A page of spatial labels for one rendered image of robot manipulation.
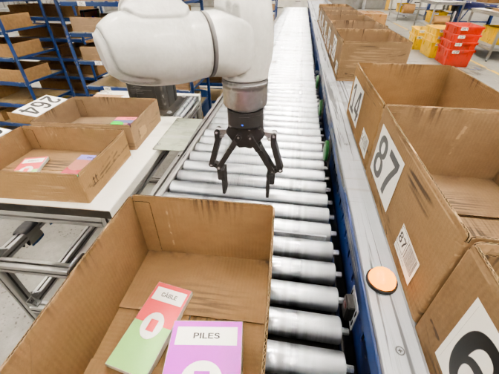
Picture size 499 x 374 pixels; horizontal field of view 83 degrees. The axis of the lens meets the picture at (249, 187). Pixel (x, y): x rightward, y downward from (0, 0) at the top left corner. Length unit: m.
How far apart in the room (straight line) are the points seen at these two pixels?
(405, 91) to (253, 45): 0.71
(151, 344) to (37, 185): 0.59
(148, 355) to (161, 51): 0.47
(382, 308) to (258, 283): 0.25
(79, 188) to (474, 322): 0.86
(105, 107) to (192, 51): 1.02
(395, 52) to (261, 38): 1.04
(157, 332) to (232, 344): 0.15
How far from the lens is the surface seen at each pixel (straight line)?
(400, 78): 1.11
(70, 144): 1.22
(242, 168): 0.97
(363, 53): 1.47
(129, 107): 1.41
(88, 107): 1.51
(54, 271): 1.25
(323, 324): 0.60
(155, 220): 0.63
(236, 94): 0.55
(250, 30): 0.52
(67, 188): 0.93
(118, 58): 0.47
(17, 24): 3.31
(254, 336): 0.57
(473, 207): 0.74
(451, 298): 0.41
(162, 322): 0.58
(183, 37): 0.48
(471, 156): 0.82
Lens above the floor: 1.27
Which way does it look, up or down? 36 degrees down
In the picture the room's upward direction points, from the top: straight up
